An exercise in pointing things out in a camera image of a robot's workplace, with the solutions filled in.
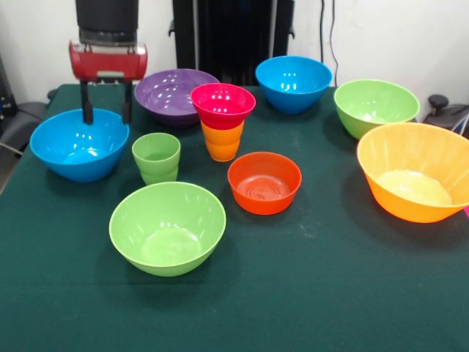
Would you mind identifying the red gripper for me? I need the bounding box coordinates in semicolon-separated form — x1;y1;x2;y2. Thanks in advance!
68;40;149;126

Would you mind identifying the green plastic cup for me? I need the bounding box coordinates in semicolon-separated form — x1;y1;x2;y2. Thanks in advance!
131;132;182;186

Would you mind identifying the pink plastic bowl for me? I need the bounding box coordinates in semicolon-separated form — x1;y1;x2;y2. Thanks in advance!
190;82;256;131

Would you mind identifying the orange plastic cup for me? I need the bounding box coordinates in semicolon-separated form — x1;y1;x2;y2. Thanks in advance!
200;120;245;163

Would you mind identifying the red-orange plastic bowl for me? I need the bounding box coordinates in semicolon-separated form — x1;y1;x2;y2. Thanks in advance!
227;151;303;216

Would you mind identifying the blue plastic bowl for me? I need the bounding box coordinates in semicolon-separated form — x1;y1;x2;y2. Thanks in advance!
255;55;333;115
29;108;130;183

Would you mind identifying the large orange plastic bowl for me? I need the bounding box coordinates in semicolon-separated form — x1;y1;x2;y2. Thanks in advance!
357;122;469;224

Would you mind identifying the purple plastic bowl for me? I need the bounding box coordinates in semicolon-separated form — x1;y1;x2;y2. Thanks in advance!
133;68;221;128

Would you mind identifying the dark grey chair base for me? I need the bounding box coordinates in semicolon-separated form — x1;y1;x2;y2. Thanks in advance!
0;100;48;155
423;94;469;139

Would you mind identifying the green plastic bowl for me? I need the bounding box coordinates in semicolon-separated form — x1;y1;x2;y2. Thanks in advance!
108;181;227;277
333;78;421;140

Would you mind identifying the dark green table cloth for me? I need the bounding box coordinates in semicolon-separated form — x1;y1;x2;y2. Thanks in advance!
0;84;469;352

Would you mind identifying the black wall cable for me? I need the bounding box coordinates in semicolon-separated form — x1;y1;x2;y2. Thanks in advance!
329;0;340;88
319;0;328;64

